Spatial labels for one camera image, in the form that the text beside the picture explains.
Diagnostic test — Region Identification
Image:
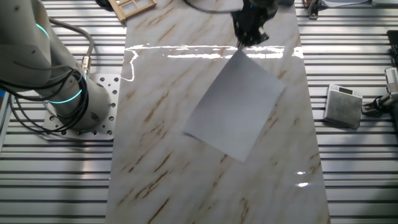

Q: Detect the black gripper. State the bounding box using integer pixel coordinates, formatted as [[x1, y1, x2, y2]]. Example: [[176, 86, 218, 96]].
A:
[[231, 0, 279, 50]]

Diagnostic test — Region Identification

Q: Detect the white paper sheet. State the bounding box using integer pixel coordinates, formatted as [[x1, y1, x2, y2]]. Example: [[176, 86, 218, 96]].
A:
[[183, 49, 287, 164]]

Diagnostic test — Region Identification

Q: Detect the small digital scale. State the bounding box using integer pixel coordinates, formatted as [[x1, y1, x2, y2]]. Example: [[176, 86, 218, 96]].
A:
[[323, 83, 364, 130]]

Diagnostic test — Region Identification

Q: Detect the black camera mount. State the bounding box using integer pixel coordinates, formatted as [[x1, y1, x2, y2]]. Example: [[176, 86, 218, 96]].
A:
[[307, 0, 322, 21]]

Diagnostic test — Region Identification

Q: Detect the wooden window frame model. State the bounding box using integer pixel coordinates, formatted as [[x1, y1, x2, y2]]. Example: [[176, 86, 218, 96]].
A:
[[108, 0, 157, 23]]

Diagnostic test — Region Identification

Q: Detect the black cable connector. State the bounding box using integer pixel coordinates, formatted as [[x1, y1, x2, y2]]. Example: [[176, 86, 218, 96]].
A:
[[361, 92, 398, 118]]

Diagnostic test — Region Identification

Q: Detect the small silver camera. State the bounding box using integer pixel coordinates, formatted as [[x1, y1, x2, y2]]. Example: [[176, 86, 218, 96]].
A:
[[384, 66, 398, 92]]

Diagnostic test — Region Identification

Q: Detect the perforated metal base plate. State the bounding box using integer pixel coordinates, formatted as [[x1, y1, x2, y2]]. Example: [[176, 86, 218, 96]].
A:
[[42, 73, 122, 141]]

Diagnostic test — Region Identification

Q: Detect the thick grey cable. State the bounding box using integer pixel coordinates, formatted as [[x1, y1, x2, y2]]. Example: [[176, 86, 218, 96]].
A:
[[48, 16, 95, 77]]

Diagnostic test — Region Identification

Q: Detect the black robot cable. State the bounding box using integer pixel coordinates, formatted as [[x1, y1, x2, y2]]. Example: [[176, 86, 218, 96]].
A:
[[0, 66, 90, 138]]

